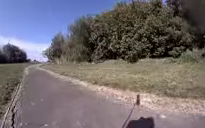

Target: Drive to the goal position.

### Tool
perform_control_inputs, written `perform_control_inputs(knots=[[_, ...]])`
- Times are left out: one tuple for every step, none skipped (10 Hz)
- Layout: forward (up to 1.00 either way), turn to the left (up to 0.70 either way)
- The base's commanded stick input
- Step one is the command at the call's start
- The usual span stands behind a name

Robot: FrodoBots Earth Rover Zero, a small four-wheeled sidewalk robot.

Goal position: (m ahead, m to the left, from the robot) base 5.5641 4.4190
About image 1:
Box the dry grass slope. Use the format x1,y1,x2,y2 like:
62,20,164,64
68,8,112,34
40,57,205,101

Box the wood of green trees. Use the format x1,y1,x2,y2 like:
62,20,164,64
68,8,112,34
43,0,205,65

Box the grey asphalt path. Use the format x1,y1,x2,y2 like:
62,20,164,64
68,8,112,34
0,63,205,128

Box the pale gravel verge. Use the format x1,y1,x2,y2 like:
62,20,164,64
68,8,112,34
37,64,205,118

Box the distant dark row of trees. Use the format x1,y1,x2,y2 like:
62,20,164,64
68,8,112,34
0,42,32,65

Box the stone kerb strip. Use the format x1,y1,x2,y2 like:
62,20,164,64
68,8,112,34
0,68,26,128

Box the dry grass field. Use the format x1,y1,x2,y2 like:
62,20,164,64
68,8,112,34
0,62,28,128

